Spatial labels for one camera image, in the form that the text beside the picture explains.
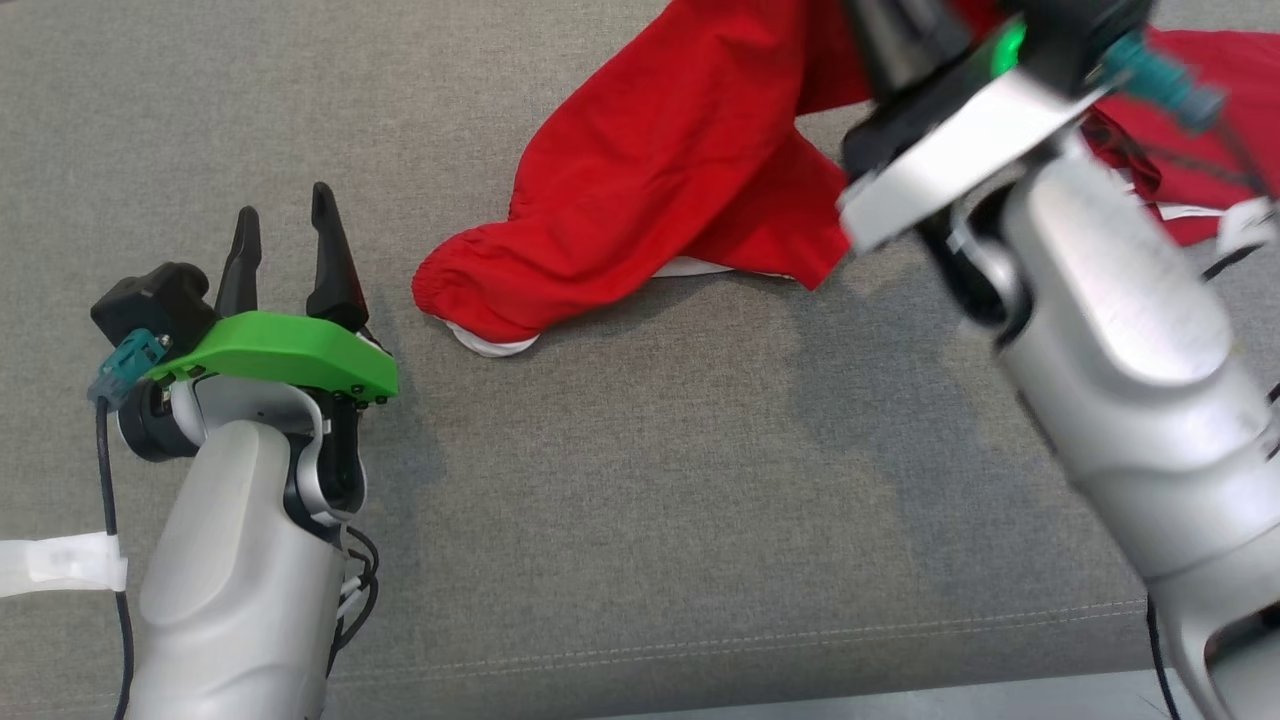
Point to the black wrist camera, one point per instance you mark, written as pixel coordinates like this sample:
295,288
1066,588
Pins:
1075,35
155,298

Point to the red pants white stripes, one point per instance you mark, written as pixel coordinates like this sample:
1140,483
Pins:
660,170

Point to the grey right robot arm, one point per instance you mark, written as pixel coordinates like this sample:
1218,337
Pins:
1130,370

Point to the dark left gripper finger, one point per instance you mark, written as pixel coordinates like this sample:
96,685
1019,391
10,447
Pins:
335,275
242,270

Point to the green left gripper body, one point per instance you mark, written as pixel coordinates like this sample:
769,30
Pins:
290,350

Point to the white tape flag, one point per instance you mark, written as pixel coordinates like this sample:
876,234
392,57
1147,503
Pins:
60,562

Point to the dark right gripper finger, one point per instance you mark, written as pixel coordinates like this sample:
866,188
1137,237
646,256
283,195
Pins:
910,45

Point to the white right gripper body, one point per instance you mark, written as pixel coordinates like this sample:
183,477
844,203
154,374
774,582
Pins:
960,160

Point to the grey fabric sofa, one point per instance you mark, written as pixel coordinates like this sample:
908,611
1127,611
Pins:
650,500

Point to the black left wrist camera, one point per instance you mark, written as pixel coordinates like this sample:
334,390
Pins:
155,298

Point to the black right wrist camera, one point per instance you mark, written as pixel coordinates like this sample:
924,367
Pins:
1075,35

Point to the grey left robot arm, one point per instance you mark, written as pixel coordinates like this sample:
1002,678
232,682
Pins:
240,580

